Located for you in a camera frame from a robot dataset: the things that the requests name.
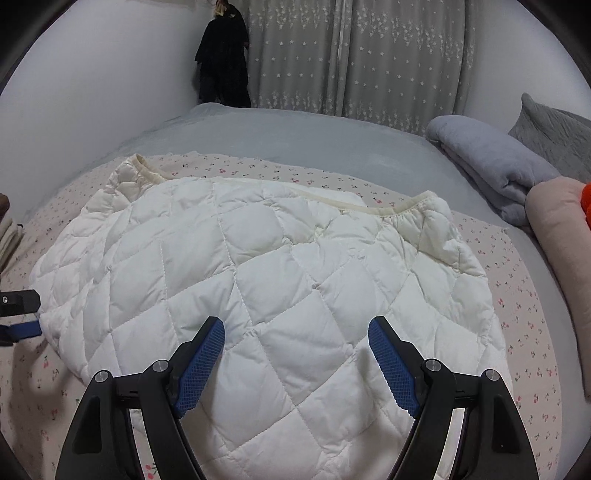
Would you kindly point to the grey bed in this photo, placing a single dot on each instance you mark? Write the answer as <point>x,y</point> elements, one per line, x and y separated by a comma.
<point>300,134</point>

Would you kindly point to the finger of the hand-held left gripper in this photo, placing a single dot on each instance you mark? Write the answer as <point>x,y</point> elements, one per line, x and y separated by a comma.
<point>23,330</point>
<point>21,302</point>

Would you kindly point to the grey quilted pillow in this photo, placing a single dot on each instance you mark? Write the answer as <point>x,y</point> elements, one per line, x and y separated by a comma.
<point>554,129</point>

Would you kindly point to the orange object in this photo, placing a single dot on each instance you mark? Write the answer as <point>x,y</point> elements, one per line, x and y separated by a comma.
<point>586,198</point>

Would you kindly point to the pink pillow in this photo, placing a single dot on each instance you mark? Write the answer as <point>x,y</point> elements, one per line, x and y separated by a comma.
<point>568,230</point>

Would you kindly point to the black hanging garment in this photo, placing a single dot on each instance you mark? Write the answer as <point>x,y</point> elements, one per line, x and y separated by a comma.
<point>224,55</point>

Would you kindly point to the floral print bed sheet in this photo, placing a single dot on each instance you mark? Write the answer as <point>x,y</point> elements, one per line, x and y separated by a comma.
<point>508,300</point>

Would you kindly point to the grey star print curtain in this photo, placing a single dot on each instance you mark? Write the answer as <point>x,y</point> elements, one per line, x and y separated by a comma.
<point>369,55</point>

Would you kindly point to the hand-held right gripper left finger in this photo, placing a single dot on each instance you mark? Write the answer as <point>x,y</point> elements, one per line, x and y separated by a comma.
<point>203,364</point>

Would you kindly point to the white quilted hooded jacket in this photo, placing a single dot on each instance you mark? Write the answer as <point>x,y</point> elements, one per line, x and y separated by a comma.
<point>277,258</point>

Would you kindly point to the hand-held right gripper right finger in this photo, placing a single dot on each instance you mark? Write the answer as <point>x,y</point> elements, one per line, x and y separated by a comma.
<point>392,364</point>

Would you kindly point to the folded grey blanket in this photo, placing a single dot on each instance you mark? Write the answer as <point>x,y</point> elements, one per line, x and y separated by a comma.
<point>485,152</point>

